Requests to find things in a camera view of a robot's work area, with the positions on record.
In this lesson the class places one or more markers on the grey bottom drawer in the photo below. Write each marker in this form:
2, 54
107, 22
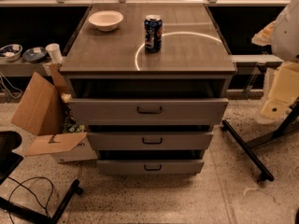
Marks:
150, 167

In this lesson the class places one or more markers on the grey drawer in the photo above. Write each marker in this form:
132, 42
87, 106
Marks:
149, 111
150, 141
150, 167

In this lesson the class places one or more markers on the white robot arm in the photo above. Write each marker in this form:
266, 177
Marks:
282, 35

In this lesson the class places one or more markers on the grey middle drawer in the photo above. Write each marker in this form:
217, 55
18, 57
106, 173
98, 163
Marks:
150, 141

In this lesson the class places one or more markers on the grey drawer cabinet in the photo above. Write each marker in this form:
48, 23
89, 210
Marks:
193, 60

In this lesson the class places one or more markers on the grey top drawer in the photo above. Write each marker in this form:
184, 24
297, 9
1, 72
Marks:
149, 111

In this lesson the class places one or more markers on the open cardboard box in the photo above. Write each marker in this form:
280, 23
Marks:
44, 112

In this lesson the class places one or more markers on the blue Pepsi can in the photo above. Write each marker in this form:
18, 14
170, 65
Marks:
153, 25

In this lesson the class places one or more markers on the white bowl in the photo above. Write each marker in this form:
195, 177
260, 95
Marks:
106, 21

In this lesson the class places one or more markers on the black table stand right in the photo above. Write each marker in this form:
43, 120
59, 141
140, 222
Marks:
288, 126

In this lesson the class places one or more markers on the white paper cup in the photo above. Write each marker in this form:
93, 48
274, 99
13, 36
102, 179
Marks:
54, 52

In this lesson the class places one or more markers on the dark blue bowl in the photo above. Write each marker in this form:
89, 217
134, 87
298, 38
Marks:
35, 55

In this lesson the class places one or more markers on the grey low shelf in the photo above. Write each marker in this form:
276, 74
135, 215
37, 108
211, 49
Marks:
21, 68

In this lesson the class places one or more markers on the blue patterned bowl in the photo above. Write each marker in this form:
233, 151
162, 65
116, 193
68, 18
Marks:
11, 52

